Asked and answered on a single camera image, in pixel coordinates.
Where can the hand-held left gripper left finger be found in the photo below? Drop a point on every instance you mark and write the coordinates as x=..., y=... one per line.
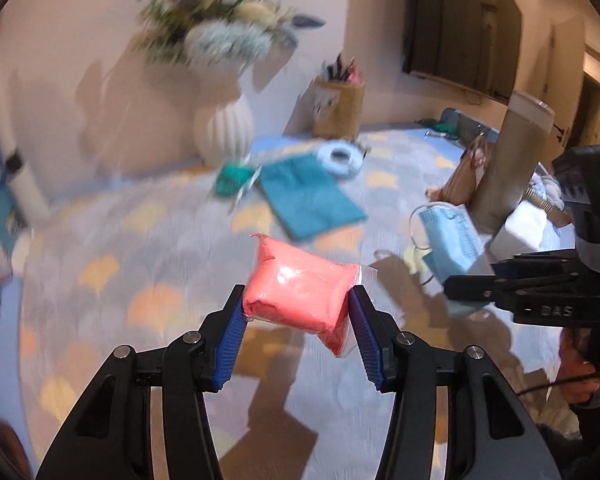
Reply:
x=232, y=330

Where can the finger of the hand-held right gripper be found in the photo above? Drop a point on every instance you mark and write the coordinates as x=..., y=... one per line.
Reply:
x=480, y=289
x=545, y=265

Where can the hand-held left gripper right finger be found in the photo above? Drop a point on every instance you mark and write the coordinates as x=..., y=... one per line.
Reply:
x=367, y=330

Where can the blue face mask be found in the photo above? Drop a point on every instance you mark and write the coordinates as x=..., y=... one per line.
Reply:
x=450, y=240

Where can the pink clay packet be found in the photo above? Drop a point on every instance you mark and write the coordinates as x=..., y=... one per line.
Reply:
x=295, y=285

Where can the person's right hand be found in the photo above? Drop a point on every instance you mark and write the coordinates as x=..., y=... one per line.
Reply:
x=575, y=360

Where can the white tissue pack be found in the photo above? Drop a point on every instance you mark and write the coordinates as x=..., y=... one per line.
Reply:
x=525, y=232

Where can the grey tumbler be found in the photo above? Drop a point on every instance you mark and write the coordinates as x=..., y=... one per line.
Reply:
x=510, y=170

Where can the teal towel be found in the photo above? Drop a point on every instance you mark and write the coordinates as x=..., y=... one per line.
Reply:
x=305, y=195

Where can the green packet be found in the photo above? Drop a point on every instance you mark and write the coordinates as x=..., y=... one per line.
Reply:
x=232, y=180

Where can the white tape roll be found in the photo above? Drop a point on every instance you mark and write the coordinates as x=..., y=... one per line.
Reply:
x=352, y=164

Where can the dark blue case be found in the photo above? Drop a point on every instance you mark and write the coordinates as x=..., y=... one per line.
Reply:
x=460, y=120

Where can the white ribbed vase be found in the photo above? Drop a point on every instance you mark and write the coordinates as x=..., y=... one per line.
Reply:
x=225, y=130

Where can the brown pen holder box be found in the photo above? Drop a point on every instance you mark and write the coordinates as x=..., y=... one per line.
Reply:
x=340, y=110

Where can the white cylinder bottle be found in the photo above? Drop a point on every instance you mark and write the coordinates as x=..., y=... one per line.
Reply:
x=27, y=190

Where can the brown round object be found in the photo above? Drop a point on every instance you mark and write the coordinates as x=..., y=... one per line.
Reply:
x=12, y=452

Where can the dark wooden door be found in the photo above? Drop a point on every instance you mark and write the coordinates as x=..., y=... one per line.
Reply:
x=455, y=25

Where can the blue and white flower bouquet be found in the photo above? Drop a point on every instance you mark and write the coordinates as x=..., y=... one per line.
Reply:
x=225, y=35

